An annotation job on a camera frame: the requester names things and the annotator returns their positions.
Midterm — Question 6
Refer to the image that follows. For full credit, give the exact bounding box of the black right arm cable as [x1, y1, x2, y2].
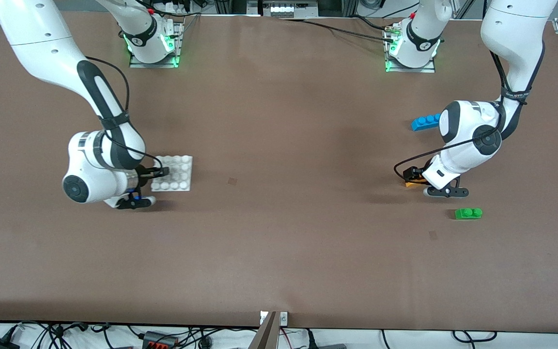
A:
[85, 56, 164, 171]

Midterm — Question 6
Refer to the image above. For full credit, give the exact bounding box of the black looped cable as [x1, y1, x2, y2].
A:
[452, 331, 498, 343]

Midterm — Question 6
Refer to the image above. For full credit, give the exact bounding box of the white power strip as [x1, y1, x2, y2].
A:
[259, 0, 320, 19]

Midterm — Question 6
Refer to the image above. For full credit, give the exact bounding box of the black cable on table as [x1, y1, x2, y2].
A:
[279, 16, 398, 43]

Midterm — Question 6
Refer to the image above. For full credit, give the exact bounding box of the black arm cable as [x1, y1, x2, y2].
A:
[85, 56, 164, 171]
[393, 41, 547, 183]

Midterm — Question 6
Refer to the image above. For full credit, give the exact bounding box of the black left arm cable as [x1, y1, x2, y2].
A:
[393, 41, 547, 183]

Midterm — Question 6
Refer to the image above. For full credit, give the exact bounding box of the blue toy block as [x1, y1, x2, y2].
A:
[411, 113, 442, 131]

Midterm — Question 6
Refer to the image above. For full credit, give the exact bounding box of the brown camera mount bar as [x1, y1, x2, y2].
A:
[247, 311, 279, 349]

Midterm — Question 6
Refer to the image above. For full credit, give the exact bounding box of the black adapter with orange connectors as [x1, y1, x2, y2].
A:
[141, 331, 179, 349]

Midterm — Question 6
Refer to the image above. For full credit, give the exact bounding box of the small white metal bracket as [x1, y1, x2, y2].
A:
[260, 311, 289, 326]

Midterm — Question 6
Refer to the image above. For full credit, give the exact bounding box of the white studded base plate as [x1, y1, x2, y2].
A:
[150, 155, 194, 192]

